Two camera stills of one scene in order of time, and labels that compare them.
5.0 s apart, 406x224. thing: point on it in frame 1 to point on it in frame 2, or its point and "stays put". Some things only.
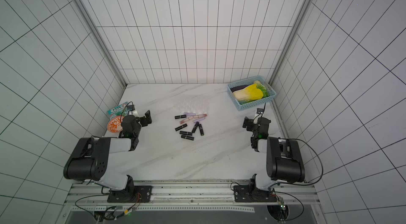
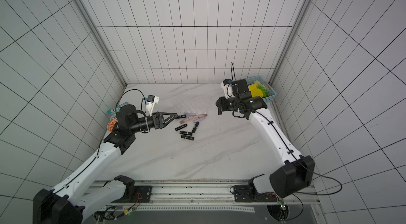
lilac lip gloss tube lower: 197,120 stays put
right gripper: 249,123 to 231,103
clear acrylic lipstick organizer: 194,104 stays put
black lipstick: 185,132 stays put
